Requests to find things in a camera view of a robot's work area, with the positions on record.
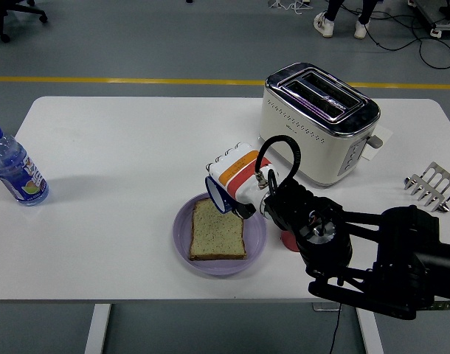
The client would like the black cable under table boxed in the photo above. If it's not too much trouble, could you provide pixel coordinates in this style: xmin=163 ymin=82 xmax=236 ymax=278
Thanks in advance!
xmin=328 ymin=304 xmax=344 ymax=354

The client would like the water bottle blue cap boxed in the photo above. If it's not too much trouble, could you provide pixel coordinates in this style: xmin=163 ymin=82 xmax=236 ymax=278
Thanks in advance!
xmin=0 ymin=122 xmax=50 ymax=207

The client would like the cream and chrome toaster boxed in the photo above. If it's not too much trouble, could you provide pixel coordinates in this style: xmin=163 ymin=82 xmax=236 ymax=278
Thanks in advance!
xmin=257 ymin=61 xmax=384 ymax=190

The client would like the red cup white inside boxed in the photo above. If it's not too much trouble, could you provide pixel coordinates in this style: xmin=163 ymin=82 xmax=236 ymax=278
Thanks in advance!
xmin=280 ymin=229 xmax=300 ymax=254

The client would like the slice of bread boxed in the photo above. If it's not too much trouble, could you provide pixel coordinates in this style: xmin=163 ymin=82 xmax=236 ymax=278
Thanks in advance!
xmin=188 ymin=198 xmax=248 ymax=262

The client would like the purple plate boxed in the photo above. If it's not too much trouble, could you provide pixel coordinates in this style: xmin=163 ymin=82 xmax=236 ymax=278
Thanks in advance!
xmin=173 ymin=191 xmax=269 ymax=277

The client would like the white cable on floor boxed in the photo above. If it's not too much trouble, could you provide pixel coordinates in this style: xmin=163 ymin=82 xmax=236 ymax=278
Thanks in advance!
xmin=268 ymin=0 xmax=315 ymax=16

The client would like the black cable on floor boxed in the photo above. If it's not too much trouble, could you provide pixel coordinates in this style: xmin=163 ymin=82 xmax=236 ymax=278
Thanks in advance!
xmin=368 ymin=9 xmax=450 ymax=70

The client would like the metal toast rack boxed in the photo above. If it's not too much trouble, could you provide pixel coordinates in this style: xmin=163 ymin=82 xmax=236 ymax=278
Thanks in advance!
xmin=404 ymin=161 xmax=450 ymax=214

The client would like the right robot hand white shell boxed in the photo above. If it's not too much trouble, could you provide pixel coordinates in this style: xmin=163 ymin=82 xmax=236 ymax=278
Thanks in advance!
xmin=205 ymin=141 xmax=282 ymax=221

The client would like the black office chair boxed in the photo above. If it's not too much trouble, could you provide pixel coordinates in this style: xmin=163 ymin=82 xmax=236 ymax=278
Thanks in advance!
xmin=0 ymin=0 xmax=49 ymax=44

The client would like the white table leg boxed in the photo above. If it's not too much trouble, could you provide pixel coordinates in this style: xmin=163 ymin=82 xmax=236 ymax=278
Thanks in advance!
xmin=84 ymin=304 xmax=112 ymax=354
xmin=355 ymin=306 xmax=384 ymax=354

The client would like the grey table control box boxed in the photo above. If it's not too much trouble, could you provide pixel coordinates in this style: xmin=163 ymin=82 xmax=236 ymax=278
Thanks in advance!
xmin=312 ymin=302 xmax=342 ymax=313

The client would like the metal frame equipment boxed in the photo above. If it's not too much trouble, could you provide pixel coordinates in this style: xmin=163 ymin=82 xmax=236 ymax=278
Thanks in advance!
xmin=408 ymin=0 xmax=450 ymax=38

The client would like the person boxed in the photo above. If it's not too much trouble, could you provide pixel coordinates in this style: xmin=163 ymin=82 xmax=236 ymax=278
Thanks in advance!
xmin=313 ymin=0 xmax=379 ymax=40

